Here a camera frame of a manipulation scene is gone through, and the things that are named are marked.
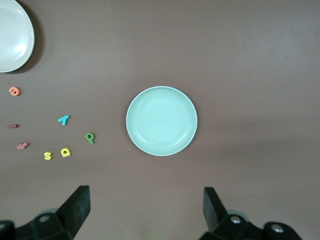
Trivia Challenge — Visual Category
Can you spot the beige plate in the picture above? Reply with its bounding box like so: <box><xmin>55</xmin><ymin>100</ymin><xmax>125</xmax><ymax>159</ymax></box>
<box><xmin>0</xmin><ymin>0</ymin><xmax>35</xmax><ymax>73</ymax></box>

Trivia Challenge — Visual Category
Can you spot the green plate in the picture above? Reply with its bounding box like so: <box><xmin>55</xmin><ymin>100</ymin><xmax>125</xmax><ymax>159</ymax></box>
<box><xmin>125</xmin><ymin>85</ymin><xmax>198</xmax><ymax>157</ymax></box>

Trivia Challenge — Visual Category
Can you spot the teal foam letter y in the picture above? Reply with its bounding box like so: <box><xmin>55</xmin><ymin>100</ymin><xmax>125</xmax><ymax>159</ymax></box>
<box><xmin>57</xmin><ymin>114</ymin><xmax>71</xmax><ymax>126</ymax></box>

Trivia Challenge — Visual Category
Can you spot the green foam letter p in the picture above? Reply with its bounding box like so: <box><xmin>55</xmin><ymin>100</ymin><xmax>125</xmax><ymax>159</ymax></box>
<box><xmin>84</xmin><ymin>132</ymin><xmax>96</xmax><ymax>145</ymax></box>

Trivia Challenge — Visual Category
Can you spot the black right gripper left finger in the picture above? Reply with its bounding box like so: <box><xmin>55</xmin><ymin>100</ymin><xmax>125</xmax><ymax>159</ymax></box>
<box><xmin>14</xmin><ymin>185</ymin><xmax>90</xmax><ymax>240</ymax></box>

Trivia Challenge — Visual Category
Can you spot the orange foam letter e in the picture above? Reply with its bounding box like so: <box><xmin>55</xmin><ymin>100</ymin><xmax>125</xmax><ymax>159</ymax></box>
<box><xmin>8</xmin><ymin>86</ymin><xmax>22</xmax><ymax>97</ymax></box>

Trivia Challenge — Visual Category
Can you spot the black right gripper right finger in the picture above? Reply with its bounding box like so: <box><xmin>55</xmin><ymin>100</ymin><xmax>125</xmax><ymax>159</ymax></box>
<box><xmin>197</xmin><ymin>187</ymin><xmax>266</xmax><ymax>240</ymax></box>

